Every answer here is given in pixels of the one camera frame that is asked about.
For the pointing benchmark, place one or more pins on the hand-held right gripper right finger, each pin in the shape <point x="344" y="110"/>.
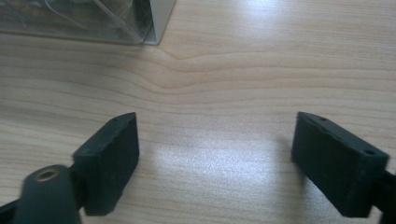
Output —
<point x="337" y="168"/>

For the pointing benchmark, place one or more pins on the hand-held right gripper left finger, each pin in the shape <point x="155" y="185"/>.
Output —
<point x="107" y="165"/>

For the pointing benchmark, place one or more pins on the clear plastic box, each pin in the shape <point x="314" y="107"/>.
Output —
<point x="93" y="18"/>

